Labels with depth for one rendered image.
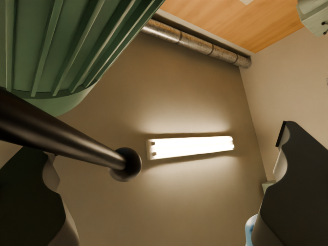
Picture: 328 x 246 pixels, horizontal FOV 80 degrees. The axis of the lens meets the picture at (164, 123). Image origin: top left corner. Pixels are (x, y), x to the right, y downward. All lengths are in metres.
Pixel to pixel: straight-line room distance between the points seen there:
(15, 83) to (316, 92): 3.04
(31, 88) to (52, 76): 0.02
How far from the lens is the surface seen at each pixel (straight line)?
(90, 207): 1.56
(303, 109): 3.10
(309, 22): 2.32
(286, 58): 3.29
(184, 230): 2.02
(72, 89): 0.20
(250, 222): 0.43
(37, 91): 0.20
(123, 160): 0.18
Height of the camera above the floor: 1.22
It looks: 49 degrees up
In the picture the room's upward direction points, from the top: 113 degrees counter-clockwise
